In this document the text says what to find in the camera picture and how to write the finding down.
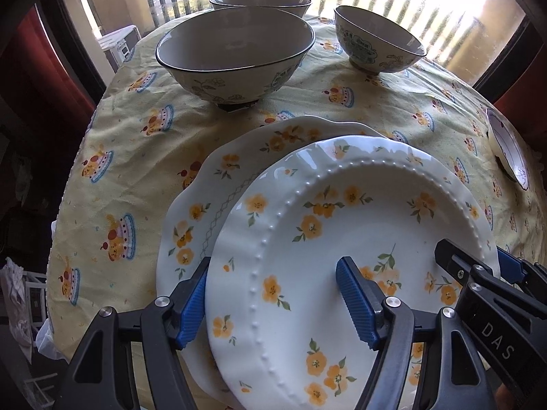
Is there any blue rimmed deep plate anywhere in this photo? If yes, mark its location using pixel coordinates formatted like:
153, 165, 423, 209
486, 107, 530, 191

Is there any white plastic balcony crate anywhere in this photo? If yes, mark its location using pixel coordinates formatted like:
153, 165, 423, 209
97, 25, 141, 72

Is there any beaded rim flower plate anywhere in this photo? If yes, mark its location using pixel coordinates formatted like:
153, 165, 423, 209
205, 135, 499, 409

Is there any near floral ceramic bowl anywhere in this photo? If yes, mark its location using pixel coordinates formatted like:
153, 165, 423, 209
335, 5, 426, 74

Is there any red curtain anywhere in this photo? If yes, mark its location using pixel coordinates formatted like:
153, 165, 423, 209
2, 9, 95, 135

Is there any large floral ceramic bowl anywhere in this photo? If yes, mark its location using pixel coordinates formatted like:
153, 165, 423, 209
156, 6, 315, 106

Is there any yellow patterned tablecloth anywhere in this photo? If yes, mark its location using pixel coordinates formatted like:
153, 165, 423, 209
45, 12, 547, 410

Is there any middle floral ceramic bowl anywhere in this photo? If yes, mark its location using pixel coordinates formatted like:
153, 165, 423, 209
210, 0, 311, 18

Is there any scalloped yellow flower plate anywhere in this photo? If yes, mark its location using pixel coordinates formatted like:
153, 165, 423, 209
155, 114, 425, 410

